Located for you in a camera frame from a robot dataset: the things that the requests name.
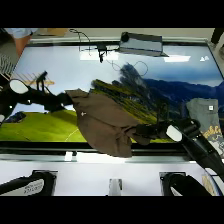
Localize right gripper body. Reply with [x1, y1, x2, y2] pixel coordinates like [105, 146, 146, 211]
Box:
[127, 121, 168, 142]

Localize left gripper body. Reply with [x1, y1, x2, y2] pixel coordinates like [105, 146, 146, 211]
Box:
[43, 92, 73, 113]

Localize brown T-shirt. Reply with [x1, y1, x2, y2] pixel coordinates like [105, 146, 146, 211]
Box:
[64, 87, 152, 159]

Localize grey printed T-shirt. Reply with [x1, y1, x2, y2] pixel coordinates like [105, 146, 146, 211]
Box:
[185, 97, 224, 160]

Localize person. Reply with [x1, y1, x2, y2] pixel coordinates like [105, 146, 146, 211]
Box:
[4, 27, 40, 57]

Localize black cable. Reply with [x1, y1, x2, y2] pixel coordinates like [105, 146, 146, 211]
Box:
[68, 28, 93, 57]

